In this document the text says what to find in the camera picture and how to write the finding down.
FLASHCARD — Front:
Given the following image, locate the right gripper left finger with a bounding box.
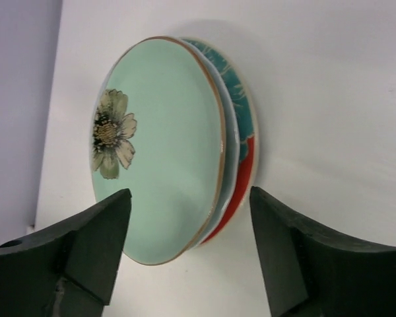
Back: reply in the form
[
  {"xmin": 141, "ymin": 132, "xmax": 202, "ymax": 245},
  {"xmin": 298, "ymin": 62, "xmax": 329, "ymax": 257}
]
[{"xmin": 0, "ymin": 189, "xmax": 131, "ymax": 317}]

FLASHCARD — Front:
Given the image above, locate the red and teal plate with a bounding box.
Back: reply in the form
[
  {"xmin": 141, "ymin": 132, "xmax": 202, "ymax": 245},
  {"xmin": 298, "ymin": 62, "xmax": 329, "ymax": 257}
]
[{"xmin": 182, "ymin": 37, "xmax": 259, "ymax": 247}]

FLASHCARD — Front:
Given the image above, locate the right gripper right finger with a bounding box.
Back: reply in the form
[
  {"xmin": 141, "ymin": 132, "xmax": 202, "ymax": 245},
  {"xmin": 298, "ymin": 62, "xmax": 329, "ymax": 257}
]
[{"xmin": 249, "ymin": 187, "xmax": 396, "ymax": 316}]

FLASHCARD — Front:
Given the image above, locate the light green plate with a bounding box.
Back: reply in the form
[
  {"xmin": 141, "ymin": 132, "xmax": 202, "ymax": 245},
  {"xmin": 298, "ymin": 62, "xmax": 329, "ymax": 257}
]
[{"xmin": 90, "ymin": 36, "xmax": 226, "ymax": 265}]

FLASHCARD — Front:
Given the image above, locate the white bowl plate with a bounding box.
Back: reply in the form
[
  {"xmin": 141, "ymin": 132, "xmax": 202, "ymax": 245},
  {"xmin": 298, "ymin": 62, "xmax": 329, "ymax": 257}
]
[{"xmin": 181, "ymin": 37, "xmax": 240, "ymax": 249}]

